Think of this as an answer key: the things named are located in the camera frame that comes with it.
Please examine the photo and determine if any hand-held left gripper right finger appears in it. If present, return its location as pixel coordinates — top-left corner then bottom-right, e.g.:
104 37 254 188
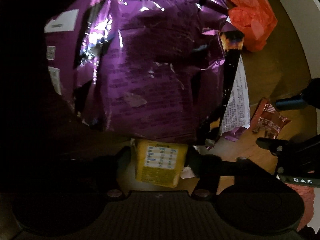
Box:
185 146 276 199

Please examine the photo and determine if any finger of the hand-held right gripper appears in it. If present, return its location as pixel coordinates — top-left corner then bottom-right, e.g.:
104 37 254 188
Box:
255 130 320 172
275 79 320 111

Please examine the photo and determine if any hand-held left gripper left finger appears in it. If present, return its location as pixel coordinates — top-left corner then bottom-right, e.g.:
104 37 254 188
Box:
70 139 137 197

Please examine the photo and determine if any yellow snack packet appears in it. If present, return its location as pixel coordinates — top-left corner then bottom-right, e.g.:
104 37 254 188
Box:
131 139 188 188

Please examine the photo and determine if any red snack wrapper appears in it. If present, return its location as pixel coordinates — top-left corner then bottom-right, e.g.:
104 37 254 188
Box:
251 97 292 140

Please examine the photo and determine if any black snack bag white label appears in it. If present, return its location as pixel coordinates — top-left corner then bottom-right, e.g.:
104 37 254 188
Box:
197 31 250 150

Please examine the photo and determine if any purple foil snack bag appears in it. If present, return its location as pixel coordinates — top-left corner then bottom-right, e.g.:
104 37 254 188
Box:
44 0 234 147

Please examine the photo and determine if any orange plastic bag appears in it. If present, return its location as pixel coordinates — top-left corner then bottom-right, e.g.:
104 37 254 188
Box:
222 0 278 53

